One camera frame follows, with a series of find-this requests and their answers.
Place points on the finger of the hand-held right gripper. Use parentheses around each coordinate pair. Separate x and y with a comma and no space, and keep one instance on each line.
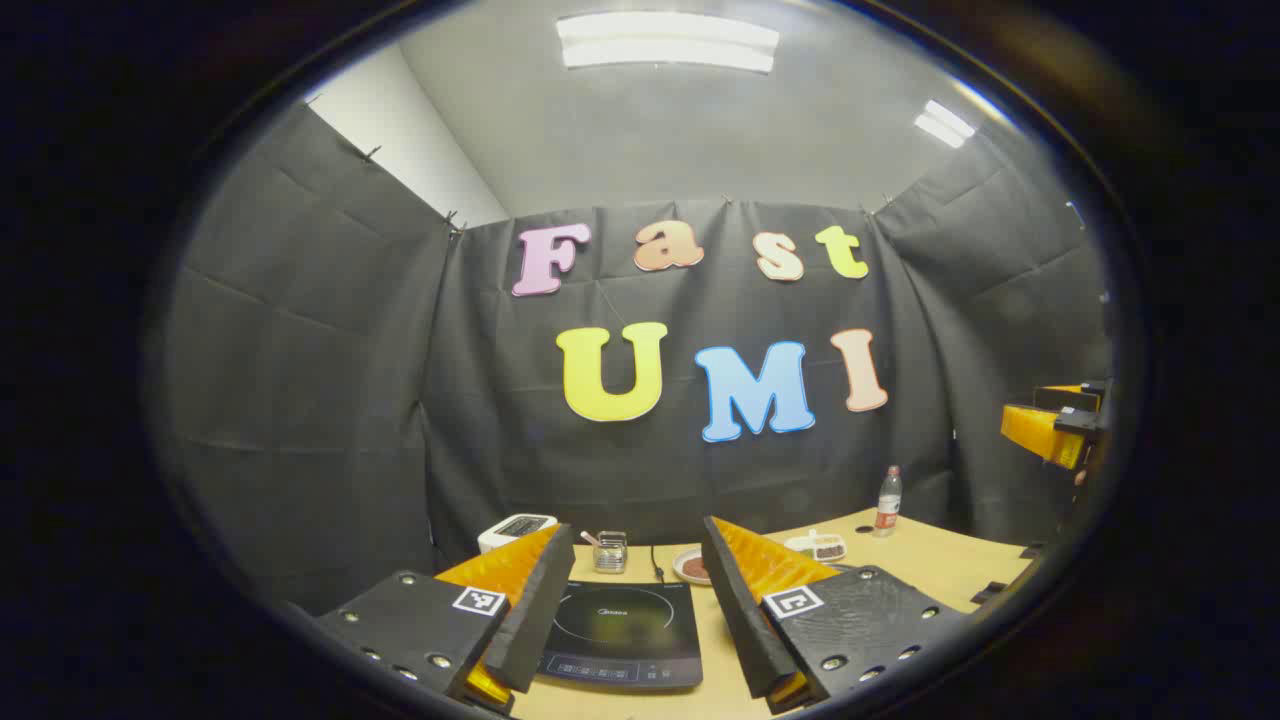
(1070,399)
(1040,432)

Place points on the small ceiling light panel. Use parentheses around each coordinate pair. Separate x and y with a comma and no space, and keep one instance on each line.
(944,123)

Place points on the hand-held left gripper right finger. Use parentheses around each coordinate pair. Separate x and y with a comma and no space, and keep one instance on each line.
(740,620)

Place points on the white round plate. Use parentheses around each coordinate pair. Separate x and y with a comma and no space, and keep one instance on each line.
(685,570)

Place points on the white toaster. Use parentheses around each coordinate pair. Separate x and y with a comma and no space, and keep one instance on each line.
(515,527)

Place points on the white divided bean dish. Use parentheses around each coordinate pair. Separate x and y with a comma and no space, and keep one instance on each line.
(815,548)

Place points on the clear plastic water bottle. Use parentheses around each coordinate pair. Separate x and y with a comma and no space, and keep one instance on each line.
(888,505)

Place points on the black induction cooktop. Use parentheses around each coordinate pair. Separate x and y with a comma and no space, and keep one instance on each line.
(620,620)

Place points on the raw red meat piece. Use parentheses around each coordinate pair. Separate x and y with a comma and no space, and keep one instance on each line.
(696,571)

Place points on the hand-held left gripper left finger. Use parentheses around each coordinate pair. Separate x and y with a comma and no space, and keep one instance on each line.
(535,620)

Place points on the large ceiling light panel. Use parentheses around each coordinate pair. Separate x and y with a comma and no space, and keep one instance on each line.
(668,42)

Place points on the black backdrop cloth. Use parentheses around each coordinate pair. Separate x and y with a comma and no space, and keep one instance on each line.
(330,400)

